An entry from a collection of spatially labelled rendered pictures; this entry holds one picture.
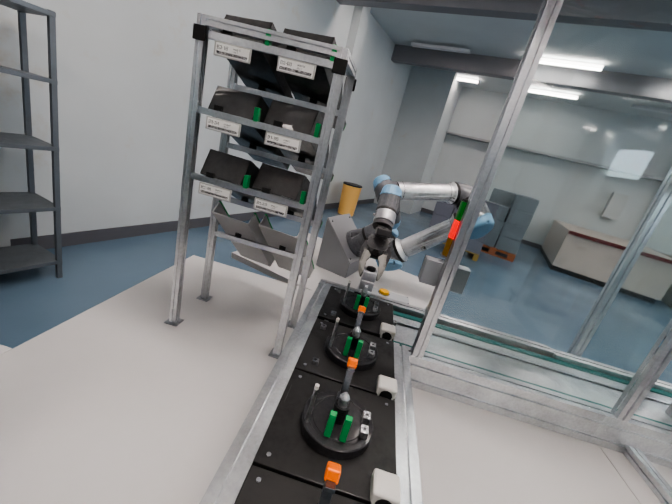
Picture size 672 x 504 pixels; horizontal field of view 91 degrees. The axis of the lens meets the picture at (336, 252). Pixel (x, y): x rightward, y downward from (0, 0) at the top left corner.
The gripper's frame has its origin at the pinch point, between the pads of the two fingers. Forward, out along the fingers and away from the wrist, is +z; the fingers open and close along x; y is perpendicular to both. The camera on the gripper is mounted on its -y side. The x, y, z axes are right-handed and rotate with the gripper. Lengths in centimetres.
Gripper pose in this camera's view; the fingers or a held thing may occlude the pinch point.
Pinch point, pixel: (369, 274)
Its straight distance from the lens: 106.4
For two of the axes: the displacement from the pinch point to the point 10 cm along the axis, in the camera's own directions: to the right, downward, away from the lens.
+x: -9.6, -2.8, 0.8
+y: -0.3, 3.7, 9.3
